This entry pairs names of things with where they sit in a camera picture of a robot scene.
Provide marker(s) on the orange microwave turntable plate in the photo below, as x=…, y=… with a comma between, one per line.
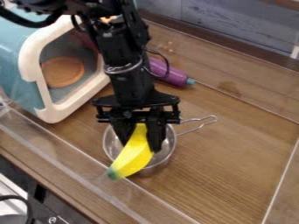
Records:
x=62, y=71

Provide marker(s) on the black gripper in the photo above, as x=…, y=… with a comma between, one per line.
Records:
x=137, y=103

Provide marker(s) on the silver metal pot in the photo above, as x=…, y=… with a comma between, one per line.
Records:
x=112, y=146

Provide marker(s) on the blue white toy microwave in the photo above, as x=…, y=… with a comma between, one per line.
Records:
x=22, y=81

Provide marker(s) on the clear acrylic barrier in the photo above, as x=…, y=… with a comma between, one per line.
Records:
x=75, y=176
x=283, y=208

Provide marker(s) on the yellow toy banana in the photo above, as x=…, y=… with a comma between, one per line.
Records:
x=134, y=157

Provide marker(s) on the purple toy eggplant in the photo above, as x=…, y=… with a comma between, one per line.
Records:
x=169, y=73

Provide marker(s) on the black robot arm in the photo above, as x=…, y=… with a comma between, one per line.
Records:
x=119, y=34

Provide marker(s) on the clear acrylic right barrier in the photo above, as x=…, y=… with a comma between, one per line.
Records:
x=283, y=208

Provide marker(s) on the clear acrylic front barrier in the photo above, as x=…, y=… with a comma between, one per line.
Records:
x=75, y=176

